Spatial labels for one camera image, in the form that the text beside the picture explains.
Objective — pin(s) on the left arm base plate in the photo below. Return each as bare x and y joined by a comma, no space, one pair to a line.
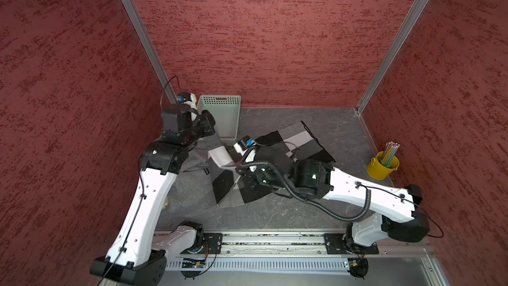
212,243

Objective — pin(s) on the grey cloth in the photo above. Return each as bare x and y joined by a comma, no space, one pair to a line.
193,186

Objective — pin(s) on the black white checkered scarf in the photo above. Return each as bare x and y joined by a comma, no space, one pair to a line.
226,167

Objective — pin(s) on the colored pencils bundle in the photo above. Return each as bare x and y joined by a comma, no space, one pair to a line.
389,153

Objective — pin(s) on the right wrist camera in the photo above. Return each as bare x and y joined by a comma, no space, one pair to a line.
244,144

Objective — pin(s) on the pale green plastic basket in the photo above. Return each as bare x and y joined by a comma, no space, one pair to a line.
225,110

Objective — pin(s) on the yellow pencil bucket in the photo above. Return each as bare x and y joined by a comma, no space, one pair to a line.
378,171

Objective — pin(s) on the corner aluminium post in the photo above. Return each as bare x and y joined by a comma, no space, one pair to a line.
150,50
403,32

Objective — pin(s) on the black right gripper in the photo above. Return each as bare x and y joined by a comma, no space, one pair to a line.
247,169

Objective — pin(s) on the right corner aluminium post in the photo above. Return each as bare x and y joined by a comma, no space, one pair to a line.
403,32

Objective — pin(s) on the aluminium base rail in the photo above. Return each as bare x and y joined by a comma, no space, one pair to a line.
307,243

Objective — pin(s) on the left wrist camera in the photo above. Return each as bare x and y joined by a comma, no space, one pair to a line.
187,98

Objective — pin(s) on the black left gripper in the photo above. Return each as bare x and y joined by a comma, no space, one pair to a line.
204,119

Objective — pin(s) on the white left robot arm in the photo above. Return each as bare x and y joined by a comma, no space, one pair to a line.
133,258

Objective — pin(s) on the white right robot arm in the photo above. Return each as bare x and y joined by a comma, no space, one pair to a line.
373,212

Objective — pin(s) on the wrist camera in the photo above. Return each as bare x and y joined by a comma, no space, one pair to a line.
187,98
244,144

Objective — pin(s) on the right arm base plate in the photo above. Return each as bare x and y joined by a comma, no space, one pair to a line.
342,244

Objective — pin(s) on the left corner aluminium post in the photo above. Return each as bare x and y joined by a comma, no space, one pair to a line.
150,50

